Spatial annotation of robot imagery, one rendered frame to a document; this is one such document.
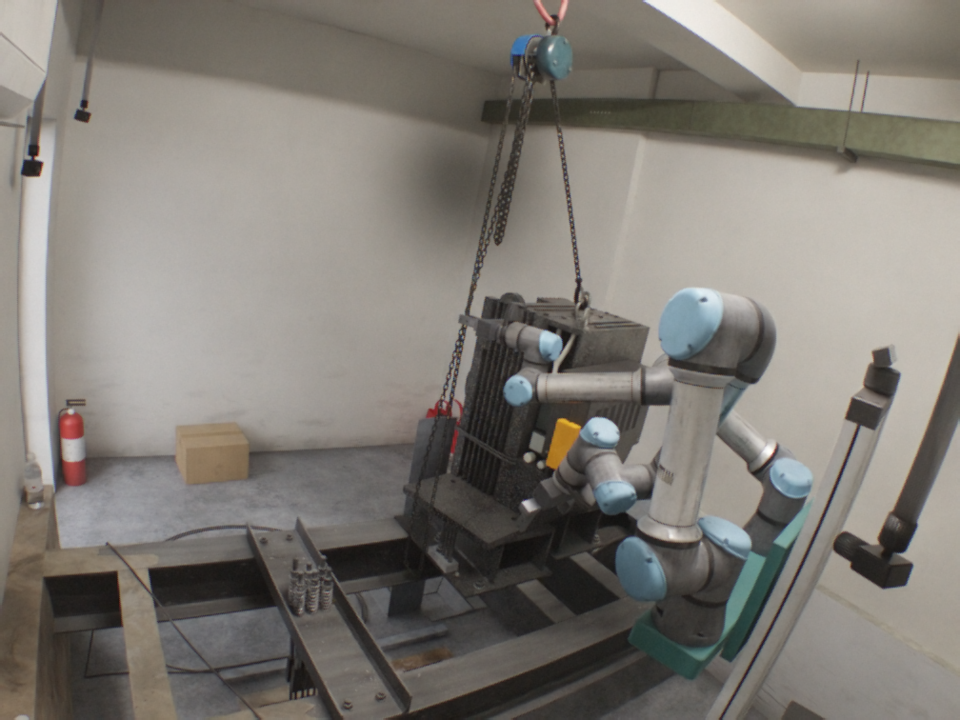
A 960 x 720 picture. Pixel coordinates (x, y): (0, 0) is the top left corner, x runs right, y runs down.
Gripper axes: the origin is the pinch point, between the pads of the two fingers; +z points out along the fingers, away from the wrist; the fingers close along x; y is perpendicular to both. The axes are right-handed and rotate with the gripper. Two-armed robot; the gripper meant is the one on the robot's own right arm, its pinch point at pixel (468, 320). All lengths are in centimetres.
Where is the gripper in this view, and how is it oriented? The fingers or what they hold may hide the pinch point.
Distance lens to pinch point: 180.0
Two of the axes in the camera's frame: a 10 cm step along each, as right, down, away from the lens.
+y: -1.9, 9.6, 1.9
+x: 6.0, -0.4, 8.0
